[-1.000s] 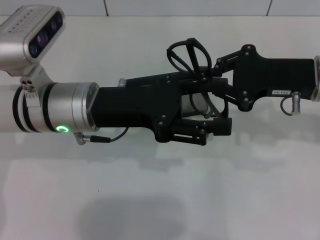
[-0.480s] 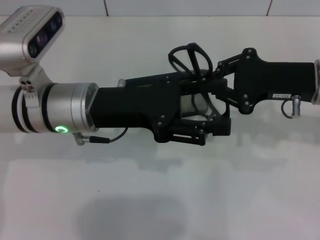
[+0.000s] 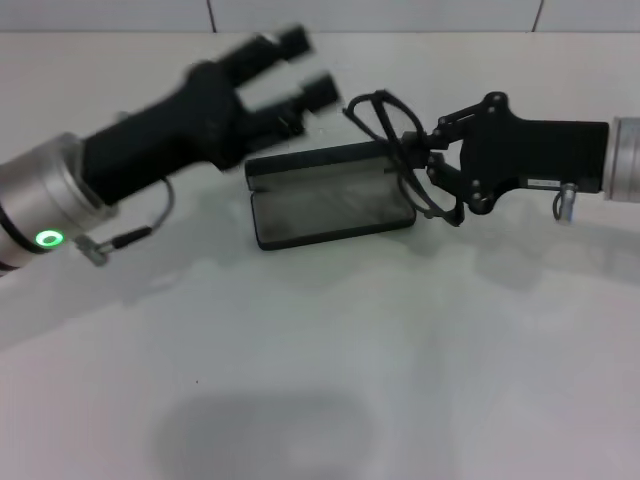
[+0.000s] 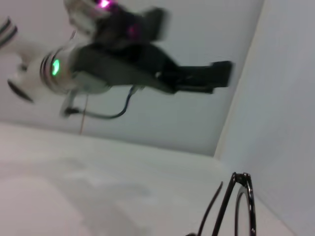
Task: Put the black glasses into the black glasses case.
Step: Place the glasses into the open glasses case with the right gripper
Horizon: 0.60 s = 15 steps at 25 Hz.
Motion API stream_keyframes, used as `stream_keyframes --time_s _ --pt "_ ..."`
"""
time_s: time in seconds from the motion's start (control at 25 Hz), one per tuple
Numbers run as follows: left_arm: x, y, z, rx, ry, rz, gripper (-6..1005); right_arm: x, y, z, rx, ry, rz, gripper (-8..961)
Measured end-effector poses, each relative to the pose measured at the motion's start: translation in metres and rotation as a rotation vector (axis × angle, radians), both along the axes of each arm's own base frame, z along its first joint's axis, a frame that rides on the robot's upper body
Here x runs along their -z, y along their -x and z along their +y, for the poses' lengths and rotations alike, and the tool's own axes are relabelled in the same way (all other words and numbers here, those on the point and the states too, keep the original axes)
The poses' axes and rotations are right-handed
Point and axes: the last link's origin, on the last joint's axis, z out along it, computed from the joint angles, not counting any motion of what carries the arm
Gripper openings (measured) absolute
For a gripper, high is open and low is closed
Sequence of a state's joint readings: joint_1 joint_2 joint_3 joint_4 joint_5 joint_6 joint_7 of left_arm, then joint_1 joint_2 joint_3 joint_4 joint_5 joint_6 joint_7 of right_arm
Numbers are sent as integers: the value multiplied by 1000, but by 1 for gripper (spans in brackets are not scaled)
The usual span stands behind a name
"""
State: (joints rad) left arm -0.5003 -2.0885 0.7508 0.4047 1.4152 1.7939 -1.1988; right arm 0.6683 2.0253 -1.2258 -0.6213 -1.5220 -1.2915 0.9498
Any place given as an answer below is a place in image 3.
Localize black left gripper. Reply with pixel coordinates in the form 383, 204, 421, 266
79, 23, 342, 207

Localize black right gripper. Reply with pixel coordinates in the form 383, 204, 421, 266
404, 90, 611, 217

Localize black glasses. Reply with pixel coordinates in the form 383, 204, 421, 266
343, 89, 467, 229

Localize black glasses case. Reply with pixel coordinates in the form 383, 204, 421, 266
243, 140, 418, 252

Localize right arm cable with plug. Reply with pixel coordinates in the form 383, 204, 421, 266
551, 181, 580, 223

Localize arm cable with plug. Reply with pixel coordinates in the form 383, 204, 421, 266
74, 176, 176, 268
551, 181, 580, 223

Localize left arm cable with plug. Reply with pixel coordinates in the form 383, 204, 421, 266
74, 176, 176, 268

